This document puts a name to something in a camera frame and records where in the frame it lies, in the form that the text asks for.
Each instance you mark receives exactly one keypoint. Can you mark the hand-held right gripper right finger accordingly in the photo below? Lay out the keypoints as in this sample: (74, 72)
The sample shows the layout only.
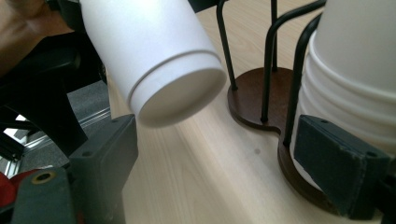
(336, 155)

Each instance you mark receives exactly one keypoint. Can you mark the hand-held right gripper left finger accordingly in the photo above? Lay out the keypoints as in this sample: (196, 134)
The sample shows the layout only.
(102, 168)

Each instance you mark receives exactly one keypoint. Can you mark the single white paper cup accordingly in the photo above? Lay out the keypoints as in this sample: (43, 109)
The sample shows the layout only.
(149, 56)

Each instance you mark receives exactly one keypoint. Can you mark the stack of white paper cups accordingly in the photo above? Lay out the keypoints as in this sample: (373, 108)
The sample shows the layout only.
(351, 77)

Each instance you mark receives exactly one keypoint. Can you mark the red rounded object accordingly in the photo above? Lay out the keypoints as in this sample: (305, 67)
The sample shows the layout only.
(9, 189)

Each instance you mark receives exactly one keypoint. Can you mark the metal floor rail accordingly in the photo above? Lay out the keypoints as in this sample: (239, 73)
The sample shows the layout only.
(93, 118)

